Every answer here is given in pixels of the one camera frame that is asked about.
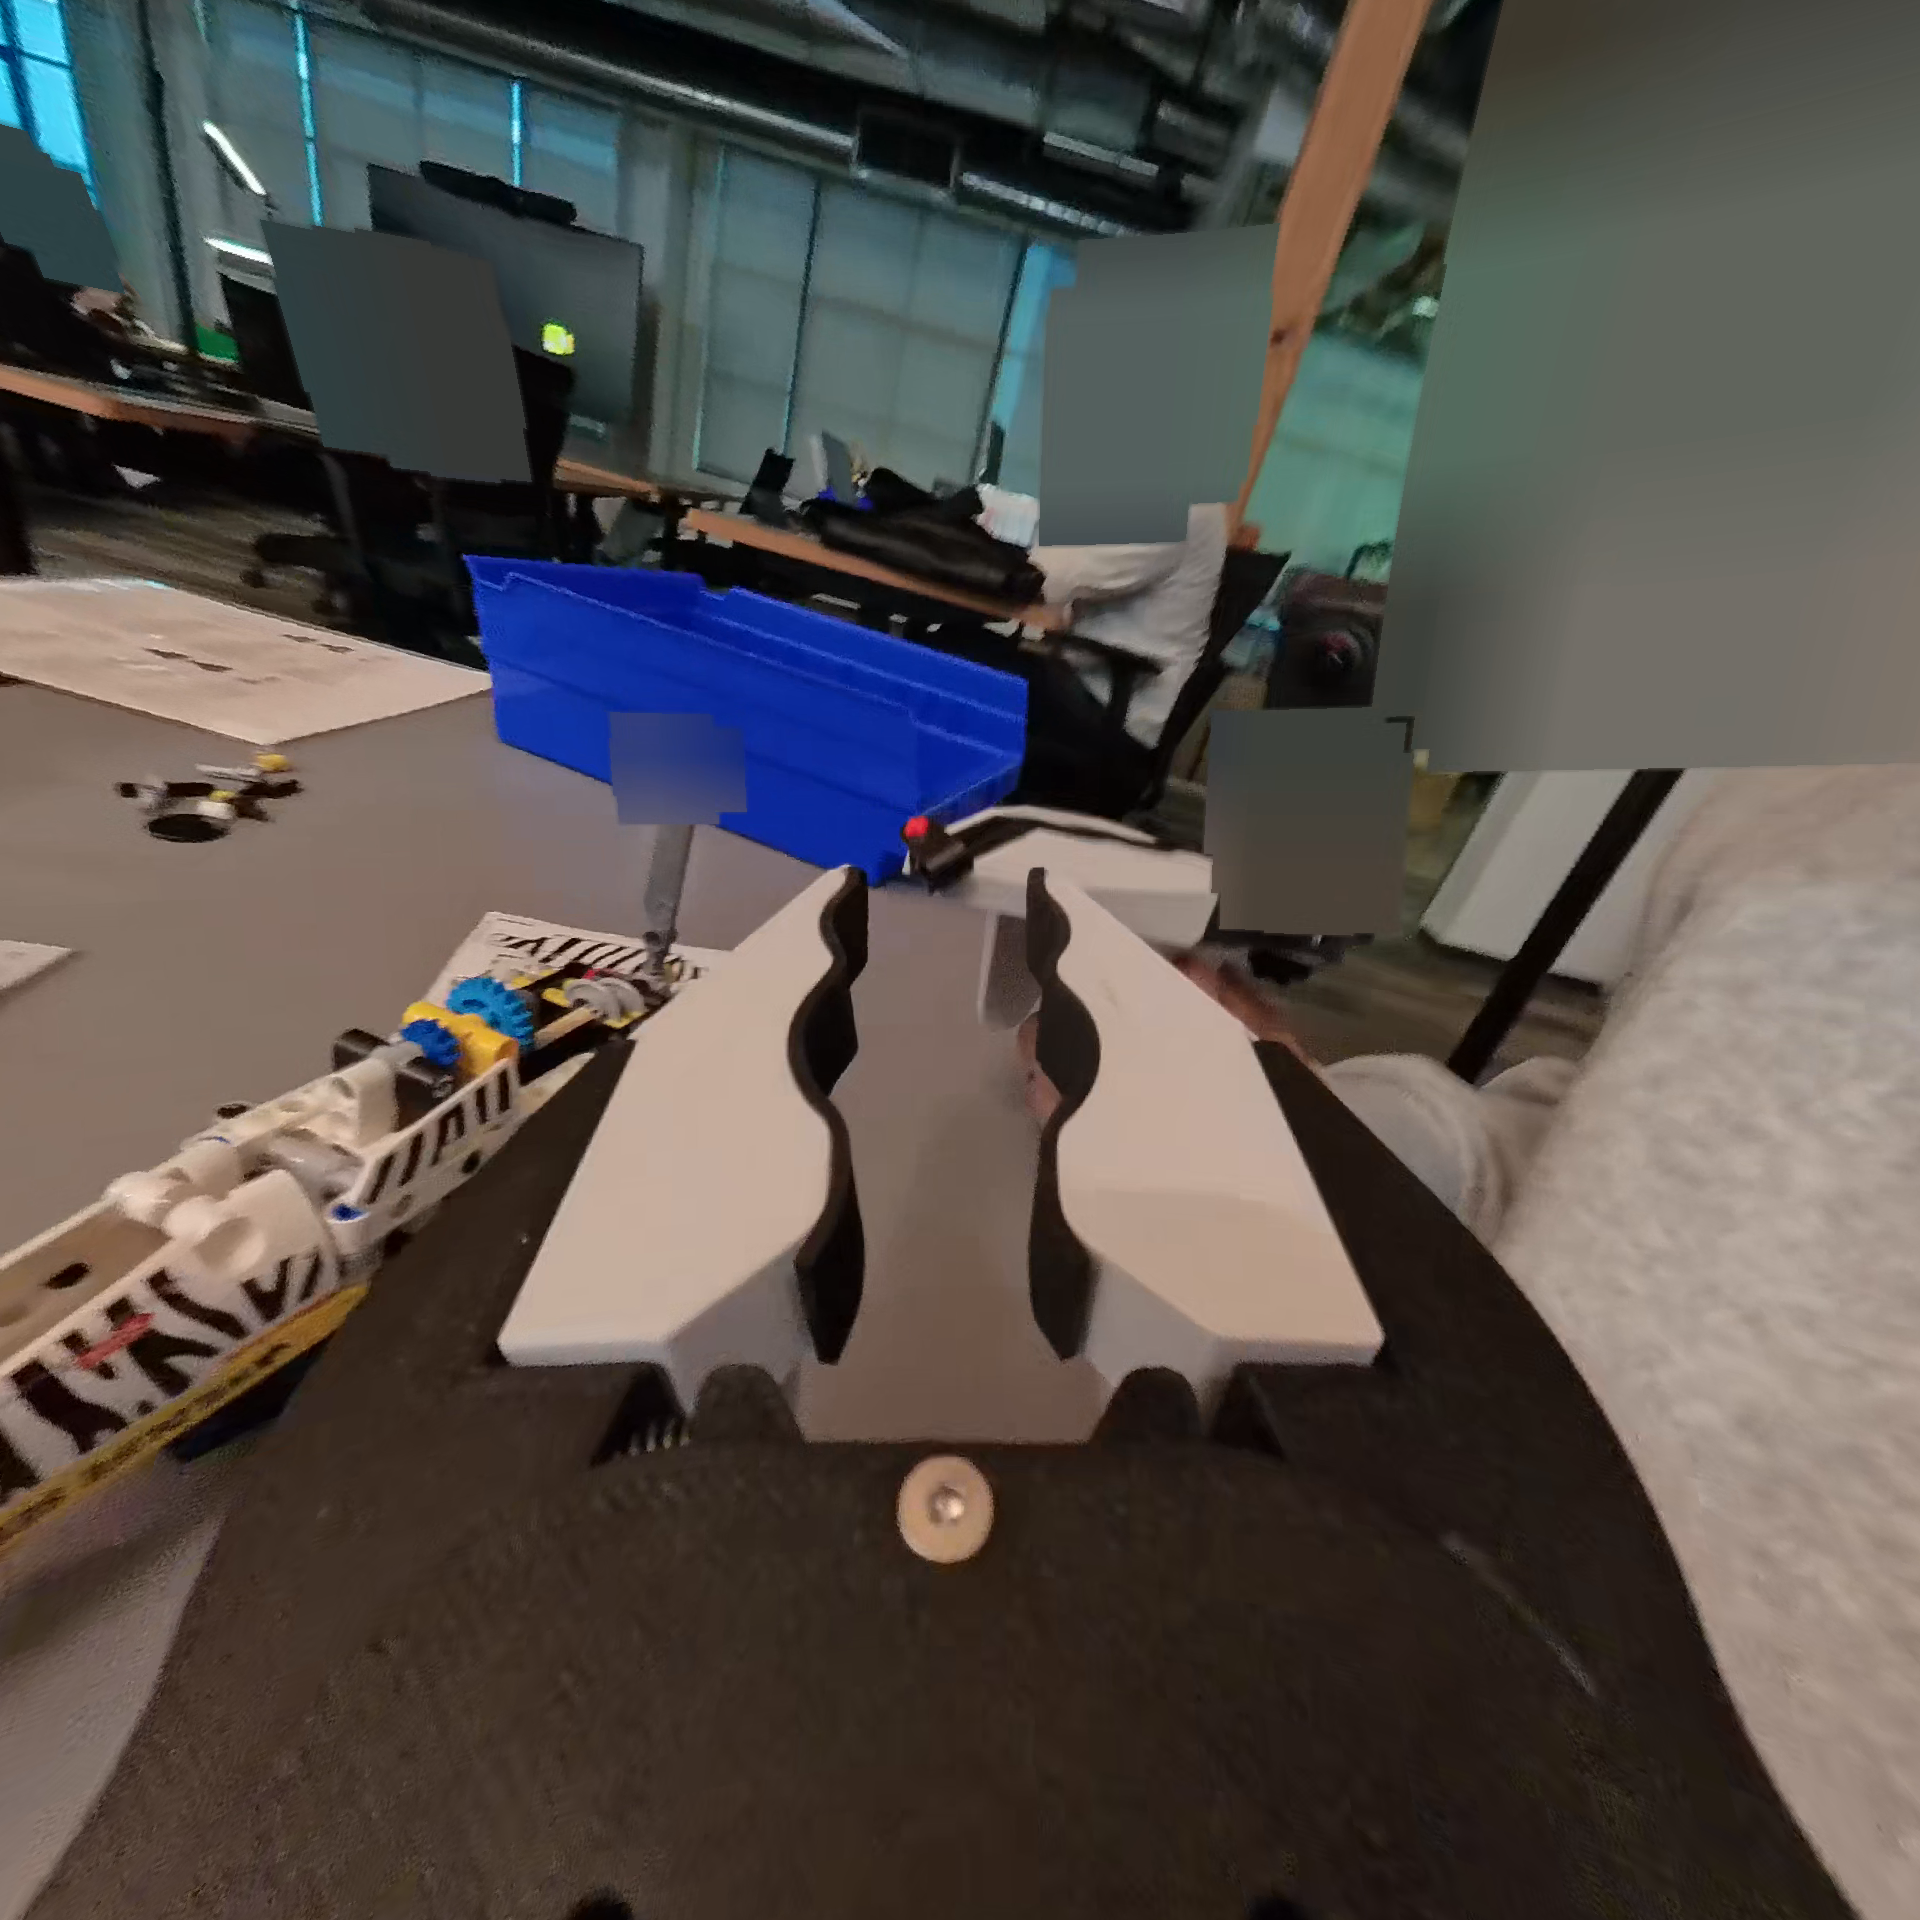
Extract person's right hand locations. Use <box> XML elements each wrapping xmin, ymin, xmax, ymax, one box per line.
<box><xmin>1176</xmin><ymin>953</ymin><xmax>1321</xmax><ymax>1071</ymax></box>

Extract background office desk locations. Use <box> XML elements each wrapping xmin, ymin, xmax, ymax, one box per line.
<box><xmin>0</xmin><ymin>356</ymin><xmax>324</xmax><ymax>449</ymax></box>
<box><xmin>556</xmin><ymin>454</ymin><xmax>1082</xmax><ymax>641</ymax></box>

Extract small cluster of lego parts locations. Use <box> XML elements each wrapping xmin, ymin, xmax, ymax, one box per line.
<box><xmin>118</xmin><ymin>751</ymin><xmax>301</xmax><ymax>842</ymax></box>

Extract black bag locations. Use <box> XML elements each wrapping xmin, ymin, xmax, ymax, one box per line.
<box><xmin>752</xmin><ymin>447</ymin><xmax>1047</xmax><ymax>604</ymax></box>

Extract black wall screen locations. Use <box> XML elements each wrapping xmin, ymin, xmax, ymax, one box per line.
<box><xmin>366</xmin><ymin>162</ymin><xmax>646</xmax><ymax>426</ymax></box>

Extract black metal leg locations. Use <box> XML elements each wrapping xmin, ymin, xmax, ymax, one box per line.
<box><xmin>1446</xmin><ymin>772</ymin><xmax>1685</xmax><ymax>1085</ymax></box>

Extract zebra striped sticker sheet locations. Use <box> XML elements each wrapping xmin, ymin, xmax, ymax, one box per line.
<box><xmin>429</xmin><ymin>912</ymin><xmax>738</xmax><ymax>1051</ymax></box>

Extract wooden diagonal beam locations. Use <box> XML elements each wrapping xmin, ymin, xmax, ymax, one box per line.
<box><xmin>1230</xmin><ymin>0</ymin><xmax>1427</xmax><ymax>524</ymax></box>

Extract blue plastic bin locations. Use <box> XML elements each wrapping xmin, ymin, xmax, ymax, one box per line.
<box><xmin>463</xmin><ymin>555</ymin><xmax>1032</xmax><ymax>889</ymax></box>

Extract black office chair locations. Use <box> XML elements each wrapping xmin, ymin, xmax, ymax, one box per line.
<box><xmin>1034</xmin><ymin>547</ymin><xmax>1296</xmax><ymax>842</ymax></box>

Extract printed white paper sheet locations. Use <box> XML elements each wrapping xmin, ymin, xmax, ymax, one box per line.
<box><xmin>0</xmin><ymin>577</ymin><xmax>492</xmax><ymax>748</ymax></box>

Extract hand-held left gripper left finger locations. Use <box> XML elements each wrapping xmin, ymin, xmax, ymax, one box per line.
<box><xmin>500</xmin><ymin>869</ymin><xmax>873</xmax><ymax>1420</ymax></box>

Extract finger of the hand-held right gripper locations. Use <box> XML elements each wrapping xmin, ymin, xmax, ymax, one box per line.
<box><xmin>936</xmin><ymin>806</ymin><xmax>1188</xmax><ymax>855</ymax></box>
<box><xmin>961</xmin><ymin>839</ymin><xmax>1220</xmax><ymax>1029</ymax></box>

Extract zebra striped lego helicopter model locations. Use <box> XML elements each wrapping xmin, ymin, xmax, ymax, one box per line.
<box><xmin>0</xmin><ymin>826</ymin><xmax>709</xmax><ymax>1562</ymax></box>

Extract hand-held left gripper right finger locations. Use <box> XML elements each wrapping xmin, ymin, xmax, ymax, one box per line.
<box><xmin>1027</xmin><ymin>869</ymin><xmax>1385</xmax><ymax>1409</ymax></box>

